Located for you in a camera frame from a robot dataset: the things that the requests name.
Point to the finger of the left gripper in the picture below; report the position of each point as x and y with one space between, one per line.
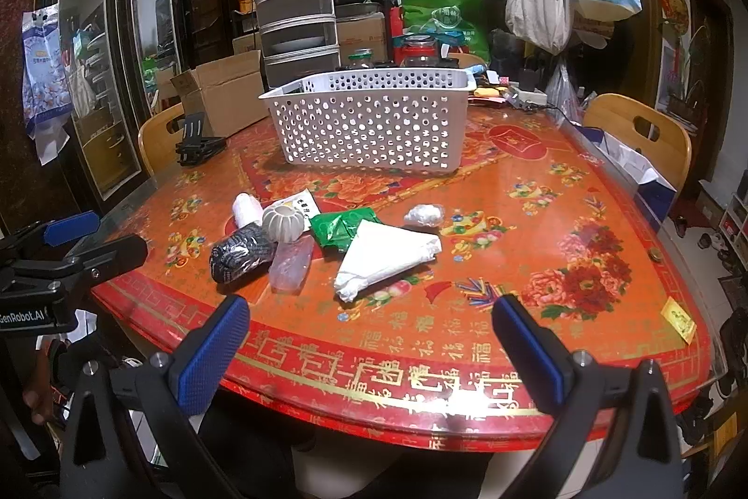
70 229
108 260

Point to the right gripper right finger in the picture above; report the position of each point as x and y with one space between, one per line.
568 386

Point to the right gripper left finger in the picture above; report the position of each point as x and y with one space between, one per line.
172 388

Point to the black patterned soft roll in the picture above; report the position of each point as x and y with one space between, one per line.
246 249

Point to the clear plastic bag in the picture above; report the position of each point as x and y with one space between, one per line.
291 264

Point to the white ribbed round object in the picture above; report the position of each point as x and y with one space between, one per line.
283 223

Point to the white cartoon snack packet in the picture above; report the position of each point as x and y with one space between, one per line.
304 203

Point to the green foil snack bag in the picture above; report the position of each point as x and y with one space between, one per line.
338 230

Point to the small white wad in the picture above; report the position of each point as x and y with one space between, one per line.
425 216

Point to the white cloth bundle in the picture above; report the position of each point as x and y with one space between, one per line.
379 252

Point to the white foam roll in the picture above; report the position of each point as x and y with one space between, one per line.
246 209

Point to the operator hand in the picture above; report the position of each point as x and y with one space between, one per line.
38 395

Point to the left wooden chair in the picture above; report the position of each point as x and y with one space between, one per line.
158 138

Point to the wooden chair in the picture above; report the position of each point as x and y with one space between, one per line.
158 138
662 140

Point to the blue white hanging packet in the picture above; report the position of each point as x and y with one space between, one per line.
45 93

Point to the black folding phone stand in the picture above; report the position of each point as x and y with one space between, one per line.
195 148

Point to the red floral tablecloth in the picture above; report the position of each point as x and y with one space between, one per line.
395 342

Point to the blue white bag on chair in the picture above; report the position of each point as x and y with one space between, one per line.
654 194

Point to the right wooden chair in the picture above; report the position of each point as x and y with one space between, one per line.
662 140

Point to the white perforated plastic basket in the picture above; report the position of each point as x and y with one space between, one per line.
382 119

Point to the brown cardboard box behind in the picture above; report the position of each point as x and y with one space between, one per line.
363 33

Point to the grey plastic drawer tower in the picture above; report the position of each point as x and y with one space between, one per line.
298 38

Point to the red lid glass jar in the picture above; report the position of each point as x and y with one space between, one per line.
416 50

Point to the green shopping bag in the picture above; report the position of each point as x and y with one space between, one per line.
462 23

